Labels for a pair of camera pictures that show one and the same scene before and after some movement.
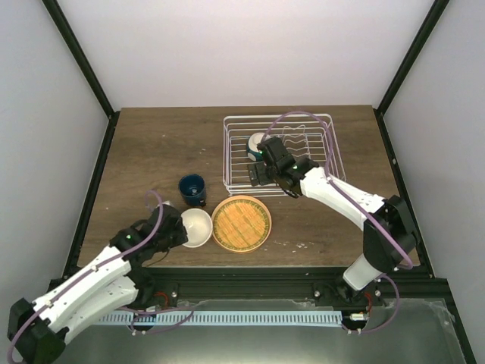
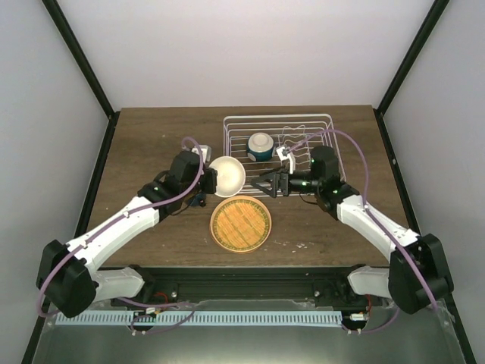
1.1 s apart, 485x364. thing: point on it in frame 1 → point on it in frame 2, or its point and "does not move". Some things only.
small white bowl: (199, 226) → (230, 177)
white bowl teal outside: (252, 150) does not move
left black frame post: (52, 8) does not move
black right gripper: (261, 179) → (283, 174)
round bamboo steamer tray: (241, 224) does not move
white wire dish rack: (314, 136) does not move
